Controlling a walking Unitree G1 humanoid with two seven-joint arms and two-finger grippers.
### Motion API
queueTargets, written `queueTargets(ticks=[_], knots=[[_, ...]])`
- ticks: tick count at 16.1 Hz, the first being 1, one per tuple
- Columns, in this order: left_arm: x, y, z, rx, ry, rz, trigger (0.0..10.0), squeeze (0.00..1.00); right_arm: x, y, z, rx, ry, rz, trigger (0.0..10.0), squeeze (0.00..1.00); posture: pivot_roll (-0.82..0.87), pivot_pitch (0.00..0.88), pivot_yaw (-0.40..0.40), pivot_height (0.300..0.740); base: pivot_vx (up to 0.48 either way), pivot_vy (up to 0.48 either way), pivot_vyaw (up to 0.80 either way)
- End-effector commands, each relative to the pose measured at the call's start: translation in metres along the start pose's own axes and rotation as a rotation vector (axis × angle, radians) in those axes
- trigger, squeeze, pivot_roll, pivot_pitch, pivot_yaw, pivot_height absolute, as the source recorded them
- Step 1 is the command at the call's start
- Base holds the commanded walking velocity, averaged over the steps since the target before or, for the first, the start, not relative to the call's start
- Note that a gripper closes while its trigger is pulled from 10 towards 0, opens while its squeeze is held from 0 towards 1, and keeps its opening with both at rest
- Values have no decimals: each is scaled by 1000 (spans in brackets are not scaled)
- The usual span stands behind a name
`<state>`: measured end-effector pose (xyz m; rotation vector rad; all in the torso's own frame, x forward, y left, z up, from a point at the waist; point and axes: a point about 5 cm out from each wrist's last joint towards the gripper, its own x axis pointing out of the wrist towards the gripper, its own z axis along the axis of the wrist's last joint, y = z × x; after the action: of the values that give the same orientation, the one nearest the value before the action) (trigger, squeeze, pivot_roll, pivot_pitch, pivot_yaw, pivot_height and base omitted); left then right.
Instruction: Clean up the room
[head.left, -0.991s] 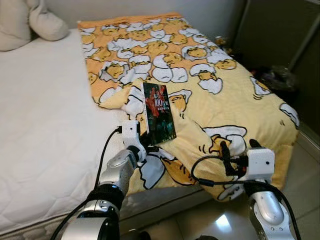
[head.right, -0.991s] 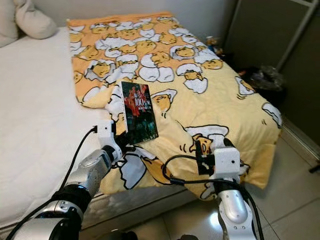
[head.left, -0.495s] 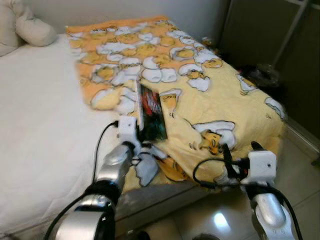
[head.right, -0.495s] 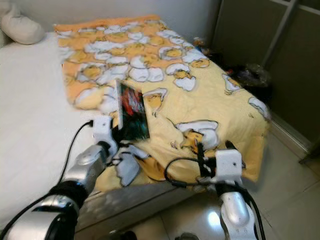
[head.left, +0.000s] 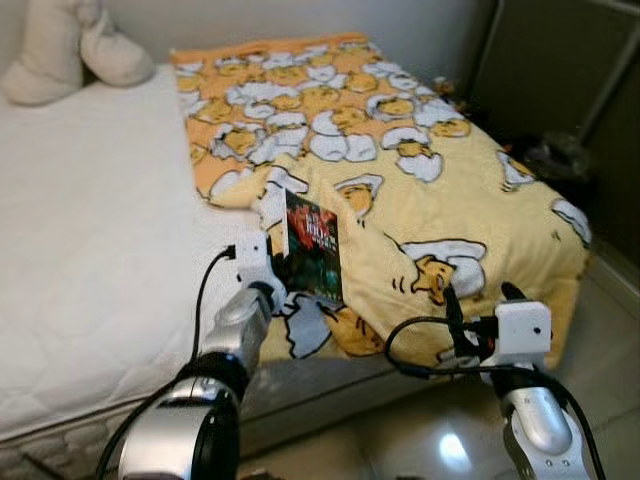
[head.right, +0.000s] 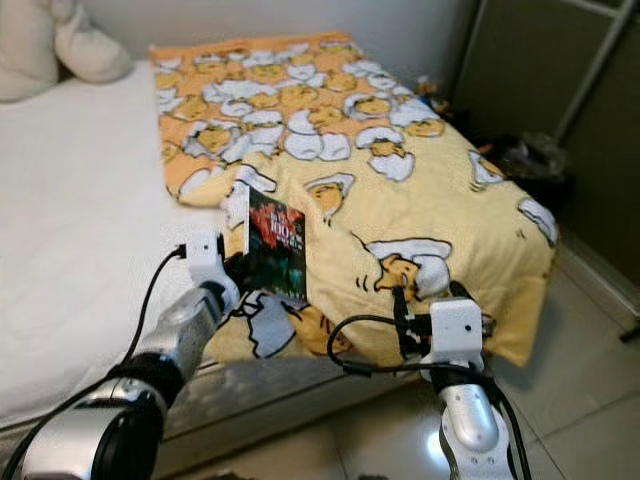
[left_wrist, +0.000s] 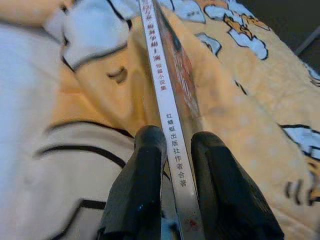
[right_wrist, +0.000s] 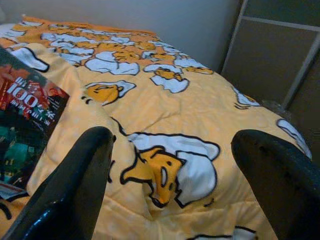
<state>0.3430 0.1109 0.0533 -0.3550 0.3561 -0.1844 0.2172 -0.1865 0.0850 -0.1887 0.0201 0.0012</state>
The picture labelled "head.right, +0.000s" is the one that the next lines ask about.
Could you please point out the white quilted mattress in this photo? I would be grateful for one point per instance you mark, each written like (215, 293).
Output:
(80, 220)

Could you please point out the dark cover book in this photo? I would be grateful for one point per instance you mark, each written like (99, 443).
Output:
(278, 245)

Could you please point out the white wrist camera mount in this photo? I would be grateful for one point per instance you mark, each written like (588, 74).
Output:
(455, 330)
(205, 260)

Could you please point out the black trash bin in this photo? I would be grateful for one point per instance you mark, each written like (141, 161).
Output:
(530, 160)

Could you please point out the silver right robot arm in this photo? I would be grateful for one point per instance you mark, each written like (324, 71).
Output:
(470, 425)

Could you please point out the yellow cartoon egg print blanket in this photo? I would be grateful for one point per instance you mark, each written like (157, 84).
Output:
(420, 200)

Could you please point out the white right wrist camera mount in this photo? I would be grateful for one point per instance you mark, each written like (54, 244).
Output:
(455, 330)

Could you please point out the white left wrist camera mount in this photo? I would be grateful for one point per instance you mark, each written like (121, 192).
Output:
(205, 260)

